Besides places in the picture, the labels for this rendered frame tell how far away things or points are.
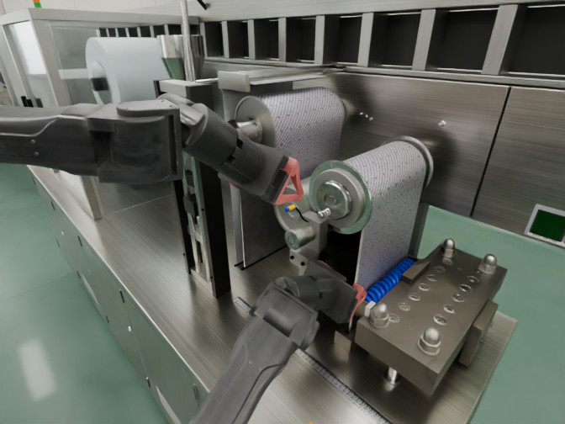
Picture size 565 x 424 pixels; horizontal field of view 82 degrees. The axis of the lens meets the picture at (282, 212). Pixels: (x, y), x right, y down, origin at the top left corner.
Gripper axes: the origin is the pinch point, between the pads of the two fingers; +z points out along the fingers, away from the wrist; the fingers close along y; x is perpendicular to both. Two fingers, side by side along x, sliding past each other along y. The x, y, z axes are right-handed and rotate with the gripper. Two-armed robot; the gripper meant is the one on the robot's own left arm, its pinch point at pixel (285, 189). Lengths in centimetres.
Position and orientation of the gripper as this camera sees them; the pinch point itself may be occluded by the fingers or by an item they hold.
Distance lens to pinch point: 51.5
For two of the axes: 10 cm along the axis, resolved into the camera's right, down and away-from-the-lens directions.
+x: 4.5, -8.9, 0.4
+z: 5.6, 3.1, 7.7
